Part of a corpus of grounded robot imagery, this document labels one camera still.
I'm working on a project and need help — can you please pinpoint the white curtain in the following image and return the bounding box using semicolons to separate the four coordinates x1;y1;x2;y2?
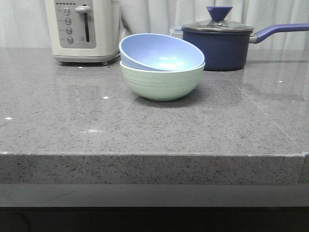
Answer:
0;0;309;48

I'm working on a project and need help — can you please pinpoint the blue bowl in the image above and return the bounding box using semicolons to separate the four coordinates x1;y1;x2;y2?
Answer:
119;33;205;71

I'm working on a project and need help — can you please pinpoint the glass pot lid blue knob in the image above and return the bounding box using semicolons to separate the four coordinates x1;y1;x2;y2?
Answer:
182;6;254;32

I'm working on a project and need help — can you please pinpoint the clear plastic container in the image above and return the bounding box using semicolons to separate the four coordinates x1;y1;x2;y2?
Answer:
169;25;183;39

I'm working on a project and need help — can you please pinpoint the dark blue saucepan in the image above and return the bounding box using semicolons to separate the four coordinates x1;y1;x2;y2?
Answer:
182;23;309;71

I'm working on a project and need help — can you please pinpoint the green bowl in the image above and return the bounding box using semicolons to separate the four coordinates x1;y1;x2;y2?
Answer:
120;62;205;102

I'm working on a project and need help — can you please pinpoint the cream toaster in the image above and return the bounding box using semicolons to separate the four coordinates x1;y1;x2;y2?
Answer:
45;0;121;63

